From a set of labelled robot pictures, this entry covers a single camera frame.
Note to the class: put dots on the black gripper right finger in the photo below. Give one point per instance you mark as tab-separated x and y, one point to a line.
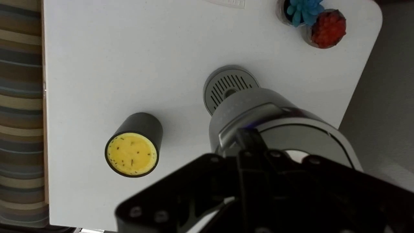
320	196

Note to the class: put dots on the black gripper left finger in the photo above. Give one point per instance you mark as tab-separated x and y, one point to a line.
180	200

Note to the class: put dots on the grey coffee maker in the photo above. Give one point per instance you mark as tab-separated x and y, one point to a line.
235	101

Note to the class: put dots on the dark jar yellow candle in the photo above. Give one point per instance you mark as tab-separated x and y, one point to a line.
134	149

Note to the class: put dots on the striped sofa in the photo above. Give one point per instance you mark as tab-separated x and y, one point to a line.
22	200

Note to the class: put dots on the white table top board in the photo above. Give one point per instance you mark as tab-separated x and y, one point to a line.
105	60

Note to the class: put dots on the small pot red succulent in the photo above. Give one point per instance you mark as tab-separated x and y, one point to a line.
329	29

